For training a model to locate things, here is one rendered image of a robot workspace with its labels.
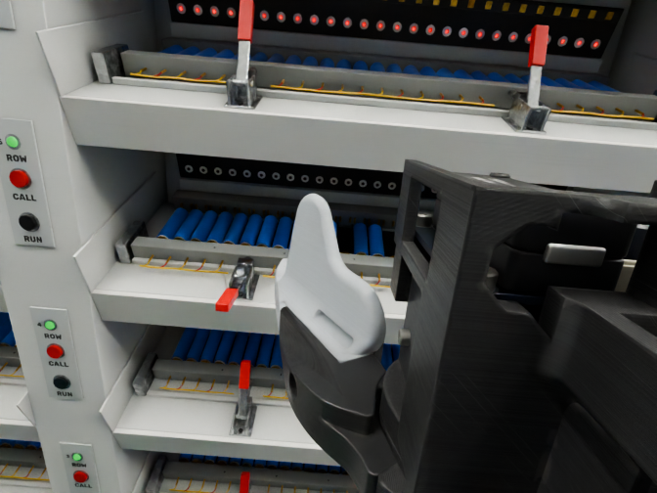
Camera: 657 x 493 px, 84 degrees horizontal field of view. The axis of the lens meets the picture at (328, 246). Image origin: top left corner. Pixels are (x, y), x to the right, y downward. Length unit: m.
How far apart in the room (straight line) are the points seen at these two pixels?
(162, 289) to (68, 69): 0.22
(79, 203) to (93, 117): 0.09
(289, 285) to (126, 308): 0.33
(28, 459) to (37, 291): 0.37
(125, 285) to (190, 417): 0.20
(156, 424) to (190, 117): 0.38
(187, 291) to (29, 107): 0.22
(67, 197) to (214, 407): 0.31
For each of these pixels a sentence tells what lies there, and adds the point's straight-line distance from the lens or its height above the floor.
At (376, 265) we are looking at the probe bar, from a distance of 0.42.
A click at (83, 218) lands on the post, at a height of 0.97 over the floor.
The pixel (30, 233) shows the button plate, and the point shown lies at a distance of 0.47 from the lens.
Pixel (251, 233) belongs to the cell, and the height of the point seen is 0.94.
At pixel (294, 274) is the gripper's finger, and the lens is 0.15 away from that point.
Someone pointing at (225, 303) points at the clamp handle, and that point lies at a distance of 0.34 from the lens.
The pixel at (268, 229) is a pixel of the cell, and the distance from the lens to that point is 0.47.
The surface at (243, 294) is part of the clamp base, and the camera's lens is 0.41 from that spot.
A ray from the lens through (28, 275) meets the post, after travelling 0.50.
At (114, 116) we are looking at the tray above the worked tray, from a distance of 0.40.
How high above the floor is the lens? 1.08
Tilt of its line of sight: 20 degrees down
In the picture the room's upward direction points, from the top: 5 degrees clockwise
